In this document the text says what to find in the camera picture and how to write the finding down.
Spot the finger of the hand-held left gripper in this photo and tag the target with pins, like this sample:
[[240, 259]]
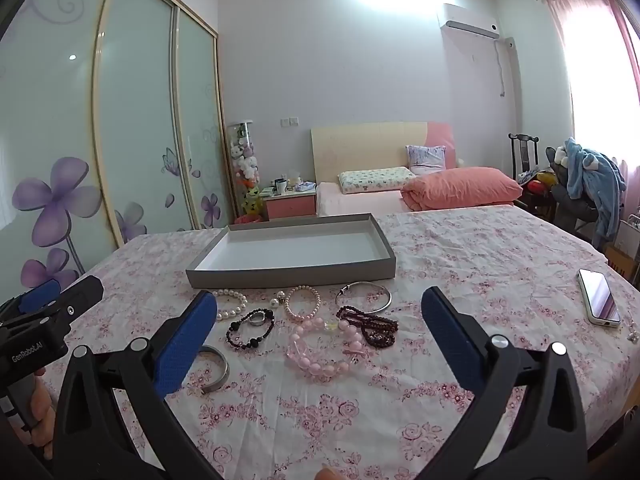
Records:
[[82, 292], [40, 292]]

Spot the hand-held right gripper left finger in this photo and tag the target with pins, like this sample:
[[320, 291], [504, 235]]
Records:
[[185, 342]]

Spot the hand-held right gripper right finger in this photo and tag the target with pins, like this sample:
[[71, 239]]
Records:
[[450, 340]]

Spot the grey headband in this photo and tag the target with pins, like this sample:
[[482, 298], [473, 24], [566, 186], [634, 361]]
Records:
[[223, 372]]

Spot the thin silver bangle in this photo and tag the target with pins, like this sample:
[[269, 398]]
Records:
[[389, 296]]

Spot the clear bag with trinkets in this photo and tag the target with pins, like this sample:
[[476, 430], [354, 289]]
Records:
[[300, 331]]

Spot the grey shallow tray box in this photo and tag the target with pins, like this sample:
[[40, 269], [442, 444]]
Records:
[[295, 250]]

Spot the person's left hand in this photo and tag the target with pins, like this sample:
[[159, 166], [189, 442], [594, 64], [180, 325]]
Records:
[[36, 407]]

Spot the person's right hand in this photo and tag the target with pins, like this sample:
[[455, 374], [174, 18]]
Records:
[[330, 474]]

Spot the folded salmon pink duvet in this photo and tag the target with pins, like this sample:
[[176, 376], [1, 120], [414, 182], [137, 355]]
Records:
[[460, 187]]

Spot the smartphone with white case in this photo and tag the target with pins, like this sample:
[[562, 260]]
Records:
[[597, 300]]

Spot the bed with pink sheet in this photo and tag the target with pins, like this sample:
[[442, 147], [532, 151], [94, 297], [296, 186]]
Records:
[[360, 202]]

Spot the pink and beige nightstand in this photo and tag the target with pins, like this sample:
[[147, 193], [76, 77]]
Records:
[[290, 206]]

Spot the grey office chair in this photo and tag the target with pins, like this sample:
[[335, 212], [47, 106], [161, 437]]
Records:
[[565, 205]]

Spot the white floral pillow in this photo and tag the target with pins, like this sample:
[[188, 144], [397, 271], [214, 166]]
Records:
[[372, 180]]

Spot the small lilac pillow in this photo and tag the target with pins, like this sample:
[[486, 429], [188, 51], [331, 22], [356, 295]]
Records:
[[426, 157]]

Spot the clear tube of plush toys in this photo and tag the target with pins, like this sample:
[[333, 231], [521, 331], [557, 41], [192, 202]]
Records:
[[245, 165]]

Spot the sliding wardrobe with purple flowers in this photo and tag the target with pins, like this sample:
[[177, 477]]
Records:
[[130, 110]]

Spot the cardboard box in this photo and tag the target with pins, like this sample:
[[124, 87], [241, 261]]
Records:
[[622, 260]]

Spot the blue cloth on nightstand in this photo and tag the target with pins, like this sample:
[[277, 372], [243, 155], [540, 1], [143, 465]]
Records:
[[303, 187]]

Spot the black wooden chair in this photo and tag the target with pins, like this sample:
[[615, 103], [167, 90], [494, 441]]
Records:
[[515, 155]]

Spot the beige and pink headboard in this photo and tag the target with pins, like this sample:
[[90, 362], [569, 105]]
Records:
[[360, 147]]

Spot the blue plush robe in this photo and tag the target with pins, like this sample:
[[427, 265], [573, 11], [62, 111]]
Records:
[[597, 180]]

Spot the white air conditioner pipe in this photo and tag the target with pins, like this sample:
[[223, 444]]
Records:
[[507, 100]]

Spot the pink curtain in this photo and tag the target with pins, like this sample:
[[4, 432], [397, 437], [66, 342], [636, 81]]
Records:
[[565, 20]]

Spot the white wall switch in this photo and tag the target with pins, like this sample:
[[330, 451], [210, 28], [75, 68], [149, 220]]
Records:
[[290, 120]]

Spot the white wall air conditioner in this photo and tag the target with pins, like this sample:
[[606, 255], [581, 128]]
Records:
[[467, 20]]

